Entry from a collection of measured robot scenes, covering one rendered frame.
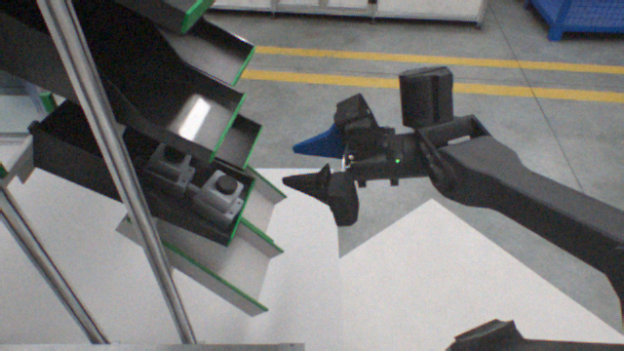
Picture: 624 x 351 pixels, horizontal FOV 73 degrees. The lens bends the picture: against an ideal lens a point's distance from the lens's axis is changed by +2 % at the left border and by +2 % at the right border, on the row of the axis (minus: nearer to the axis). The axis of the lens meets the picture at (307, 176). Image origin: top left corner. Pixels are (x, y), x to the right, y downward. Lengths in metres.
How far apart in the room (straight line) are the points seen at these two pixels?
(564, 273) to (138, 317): 1.92
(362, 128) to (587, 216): 0.22
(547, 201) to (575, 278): 1.98
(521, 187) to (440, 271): 0.65
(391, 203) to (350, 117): 1.91
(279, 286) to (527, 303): 0.54
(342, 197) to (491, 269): 0.67
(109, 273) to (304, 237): 0.46
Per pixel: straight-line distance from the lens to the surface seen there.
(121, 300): 1.04
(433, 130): 0.48
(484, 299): 1.03
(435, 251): 1.08
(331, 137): 0.58
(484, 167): 0.44
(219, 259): 0.78
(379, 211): 2.32
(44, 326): 1.07
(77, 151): 0.60
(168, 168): 0.62
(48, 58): 0.53
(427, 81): 0.49
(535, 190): 0.42
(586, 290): 2.36
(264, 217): 0.91
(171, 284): 0.71
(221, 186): 0.60
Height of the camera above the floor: 1.68
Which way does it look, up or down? 42 degrees down
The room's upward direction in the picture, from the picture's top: straight up
